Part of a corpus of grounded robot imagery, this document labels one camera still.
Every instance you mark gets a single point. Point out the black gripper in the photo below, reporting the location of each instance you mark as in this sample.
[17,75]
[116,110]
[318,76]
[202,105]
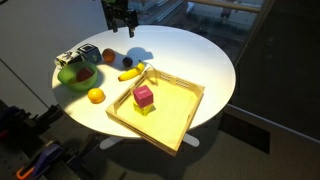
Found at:
[120,10]

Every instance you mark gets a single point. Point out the small orange toy fruit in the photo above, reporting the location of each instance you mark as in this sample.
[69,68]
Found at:
[109,55]

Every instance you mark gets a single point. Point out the yellow toy banana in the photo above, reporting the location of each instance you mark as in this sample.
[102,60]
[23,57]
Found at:
[132,73]

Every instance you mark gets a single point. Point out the green translucent bowl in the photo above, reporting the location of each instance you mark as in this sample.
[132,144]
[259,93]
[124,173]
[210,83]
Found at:
[68,75]

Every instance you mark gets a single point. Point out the yellow orange toy fruit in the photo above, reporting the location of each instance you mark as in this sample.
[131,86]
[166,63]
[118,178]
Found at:
[96,95]

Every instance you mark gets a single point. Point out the black white blue cube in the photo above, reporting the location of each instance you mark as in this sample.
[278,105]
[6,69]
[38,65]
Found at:
[90,53]

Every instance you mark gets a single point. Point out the red tomato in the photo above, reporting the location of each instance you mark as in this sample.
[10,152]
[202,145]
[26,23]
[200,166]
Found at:
[84,74]

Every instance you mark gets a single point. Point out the black white zebra cube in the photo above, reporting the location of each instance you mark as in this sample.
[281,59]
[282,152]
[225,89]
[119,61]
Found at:
[68,58]

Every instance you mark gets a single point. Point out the pink cube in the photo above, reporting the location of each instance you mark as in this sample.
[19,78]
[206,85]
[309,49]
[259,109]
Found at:
[143,96]

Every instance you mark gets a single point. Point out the yellow green block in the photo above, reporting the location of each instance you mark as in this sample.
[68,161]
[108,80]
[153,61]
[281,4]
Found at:
[145,110]

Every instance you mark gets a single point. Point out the light wooden tray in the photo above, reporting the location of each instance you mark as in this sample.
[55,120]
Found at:
[170,123]

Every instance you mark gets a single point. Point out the window railing bar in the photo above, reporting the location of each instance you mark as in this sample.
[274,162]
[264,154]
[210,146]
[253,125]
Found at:
[226,5]

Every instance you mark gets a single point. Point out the black clamp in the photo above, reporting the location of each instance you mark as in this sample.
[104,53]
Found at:
[50,114]

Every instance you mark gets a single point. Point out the black wall vent panel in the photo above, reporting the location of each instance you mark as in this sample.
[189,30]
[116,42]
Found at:
[245,131]

